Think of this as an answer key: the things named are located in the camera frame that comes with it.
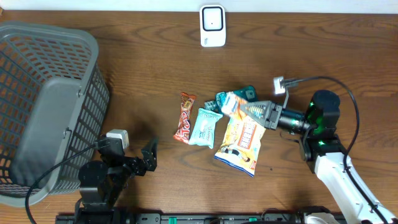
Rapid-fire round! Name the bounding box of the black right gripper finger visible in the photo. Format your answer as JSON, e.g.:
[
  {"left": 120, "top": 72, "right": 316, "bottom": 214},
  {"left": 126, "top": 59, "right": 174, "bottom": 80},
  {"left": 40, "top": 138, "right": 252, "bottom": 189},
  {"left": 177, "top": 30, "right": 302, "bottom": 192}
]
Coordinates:
[
  {"left": 241, "top": 101, "right": 272, "bottom": 110},
  {"left": 241, "top": 107, "right": 267, "bottom": 124}
]

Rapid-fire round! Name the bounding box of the white barcode scanner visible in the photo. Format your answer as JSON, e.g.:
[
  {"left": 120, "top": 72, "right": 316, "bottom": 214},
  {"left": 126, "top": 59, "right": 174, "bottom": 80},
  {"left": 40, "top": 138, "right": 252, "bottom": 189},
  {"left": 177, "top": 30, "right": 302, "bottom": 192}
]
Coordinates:
[{"left": 199, "top": 5, "right": 226, "bottom": 47}]

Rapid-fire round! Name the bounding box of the blue mouthwash bottle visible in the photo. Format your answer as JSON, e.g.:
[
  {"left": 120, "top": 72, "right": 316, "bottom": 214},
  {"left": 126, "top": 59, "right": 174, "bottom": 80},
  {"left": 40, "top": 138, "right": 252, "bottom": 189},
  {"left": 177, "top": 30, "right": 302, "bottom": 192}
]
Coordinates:
[{"left": 204, "top": 85, "right": 258, "bottom": 114}]

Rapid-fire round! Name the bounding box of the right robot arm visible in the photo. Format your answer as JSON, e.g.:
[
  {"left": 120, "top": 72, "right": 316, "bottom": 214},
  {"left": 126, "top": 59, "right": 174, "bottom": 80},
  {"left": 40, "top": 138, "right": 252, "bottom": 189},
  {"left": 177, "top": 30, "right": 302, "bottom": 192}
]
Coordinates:
[{"left": 240, "top": 90, "right": 397, "bottom": 223}]

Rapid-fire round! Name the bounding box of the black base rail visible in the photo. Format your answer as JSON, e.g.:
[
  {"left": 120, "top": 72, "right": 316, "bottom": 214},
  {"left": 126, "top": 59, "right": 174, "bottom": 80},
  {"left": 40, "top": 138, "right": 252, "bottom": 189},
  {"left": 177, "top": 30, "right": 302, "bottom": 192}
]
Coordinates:
[{"left": 55, "top": 212, "right": 346, "bottom": 224}]

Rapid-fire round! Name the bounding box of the red chocolate bar wrapper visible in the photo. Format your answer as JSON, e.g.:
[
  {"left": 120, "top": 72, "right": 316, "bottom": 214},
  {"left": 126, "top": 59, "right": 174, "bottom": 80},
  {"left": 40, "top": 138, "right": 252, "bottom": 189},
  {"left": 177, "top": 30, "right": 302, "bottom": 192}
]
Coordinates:
[{"left": 174, "top": 92, "right": 196, "bottom": 144}]

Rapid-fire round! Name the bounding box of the yellow snack bag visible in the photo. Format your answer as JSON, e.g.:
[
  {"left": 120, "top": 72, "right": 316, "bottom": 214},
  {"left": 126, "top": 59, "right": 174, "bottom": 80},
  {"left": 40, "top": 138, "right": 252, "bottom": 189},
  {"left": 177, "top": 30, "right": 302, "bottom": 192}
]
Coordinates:
[{"left": 214, "top": 91, "right": 266, "bottom": 177}]

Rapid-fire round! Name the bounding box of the grey plastic shopping basket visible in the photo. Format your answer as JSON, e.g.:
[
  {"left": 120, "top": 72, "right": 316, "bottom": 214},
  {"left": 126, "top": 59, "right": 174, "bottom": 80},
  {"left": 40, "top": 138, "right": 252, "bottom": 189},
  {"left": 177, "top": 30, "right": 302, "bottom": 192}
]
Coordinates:
[{"left": 1, "top": 22, "right": 109, "bottom": 207}]

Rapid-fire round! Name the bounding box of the light green tissue pack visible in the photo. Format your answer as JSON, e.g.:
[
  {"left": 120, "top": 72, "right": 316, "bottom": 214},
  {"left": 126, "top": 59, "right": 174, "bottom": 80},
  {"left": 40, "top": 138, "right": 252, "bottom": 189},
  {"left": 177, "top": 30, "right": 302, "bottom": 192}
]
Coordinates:
[{"left": 188, "top": 108, "right": 223, "bottom": 149}]

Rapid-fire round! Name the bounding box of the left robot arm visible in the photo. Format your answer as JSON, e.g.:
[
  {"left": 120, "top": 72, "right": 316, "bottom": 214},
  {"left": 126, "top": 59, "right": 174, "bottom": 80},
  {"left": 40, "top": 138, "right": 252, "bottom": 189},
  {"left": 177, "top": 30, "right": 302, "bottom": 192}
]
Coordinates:
[{"left": 74, "top": 137, "right": 159, "bottom": 224}]

